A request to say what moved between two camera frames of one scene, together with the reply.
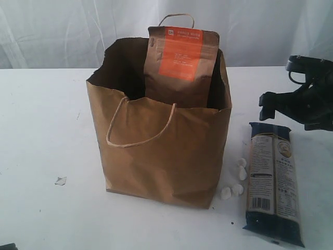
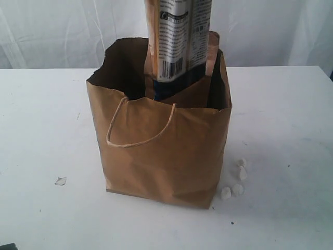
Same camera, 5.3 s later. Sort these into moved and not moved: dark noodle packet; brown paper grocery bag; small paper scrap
Moved: dark noodle packet
Not moved: small paper scrap; brown paper grocery bag
